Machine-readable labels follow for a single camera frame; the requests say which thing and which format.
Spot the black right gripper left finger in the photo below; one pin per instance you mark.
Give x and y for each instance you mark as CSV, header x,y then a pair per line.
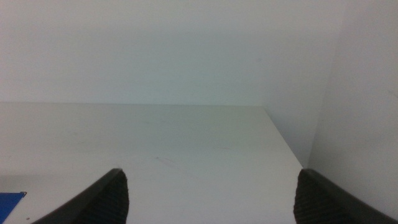
x,y
105,202

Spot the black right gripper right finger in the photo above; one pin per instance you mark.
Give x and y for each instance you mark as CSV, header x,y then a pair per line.
x,y
320,202

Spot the blue rectangular mat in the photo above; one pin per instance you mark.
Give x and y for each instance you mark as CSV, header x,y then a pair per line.
x,y
7,205

